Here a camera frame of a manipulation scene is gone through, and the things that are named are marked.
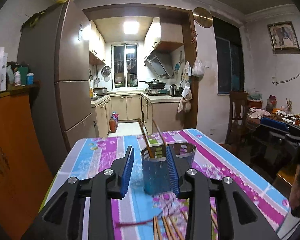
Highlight beige kitchen base cabinets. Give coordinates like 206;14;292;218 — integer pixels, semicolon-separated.
91;94;183;138

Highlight perforated metal utensil holder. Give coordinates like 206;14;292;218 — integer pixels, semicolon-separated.
140;142;197;195

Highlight round gold wall clock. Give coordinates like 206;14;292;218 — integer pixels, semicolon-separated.
192;7;213;28

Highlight green plastic container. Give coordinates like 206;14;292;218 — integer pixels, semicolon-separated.
17;65;30;85

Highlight person's right hand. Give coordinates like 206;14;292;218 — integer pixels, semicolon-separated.
290;164;300;210

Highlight red lidded glass jar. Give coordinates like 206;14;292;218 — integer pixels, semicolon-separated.
266;95;278;114

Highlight barred kitchen window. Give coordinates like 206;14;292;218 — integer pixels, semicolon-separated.
112;44;138;88

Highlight gas stove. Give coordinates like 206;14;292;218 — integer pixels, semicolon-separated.
143;87;168;95

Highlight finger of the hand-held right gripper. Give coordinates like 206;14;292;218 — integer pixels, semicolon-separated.
250;117;291;155
286;126;300;150

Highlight white wall cable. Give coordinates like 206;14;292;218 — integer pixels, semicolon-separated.
272;64;300;84

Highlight square ceiling light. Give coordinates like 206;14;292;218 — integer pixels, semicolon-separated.
123;21;140;35

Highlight dark room window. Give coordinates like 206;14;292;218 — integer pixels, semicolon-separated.
212;16;244;95

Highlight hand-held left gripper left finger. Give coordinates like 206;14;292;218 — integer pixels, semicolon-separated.
21;145;135;240

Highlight framed elephant picture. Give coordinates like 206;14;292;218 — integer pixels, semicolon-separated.
267;21;300;53

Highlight pink cloth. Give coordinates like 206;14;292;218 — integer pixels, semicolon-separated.
249;108;271;119

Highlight wooden dining chair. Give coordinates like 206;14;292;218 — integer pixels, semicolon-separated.
225;90;249;153

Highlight hanging white plastic bag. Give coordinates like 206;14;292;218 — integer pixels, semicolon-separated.
191;56;205;77

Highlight black wok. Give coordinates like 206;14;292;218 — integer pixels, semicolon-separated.
139;79;167;85

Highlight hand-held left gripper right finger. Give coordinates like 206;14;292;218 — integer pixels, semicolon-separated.
166;145;281;240

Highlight brown refrigerator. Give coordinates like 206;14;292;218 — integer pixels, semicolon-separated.
17;0;97;153

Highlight orange wooden cabinet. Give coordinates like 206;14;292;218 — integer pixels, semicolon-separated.
0;81;54;228

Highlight beige wall cabinet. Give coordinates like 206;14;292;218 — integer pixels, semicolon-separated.
89;21;107;65
143;17;185;53

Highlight floral striped tablecloth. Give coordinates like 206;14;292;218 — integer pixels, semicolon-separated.
38;129;291;240

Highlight metal range hood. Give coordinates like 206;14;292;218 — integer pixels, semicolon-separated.
144;51;174;78

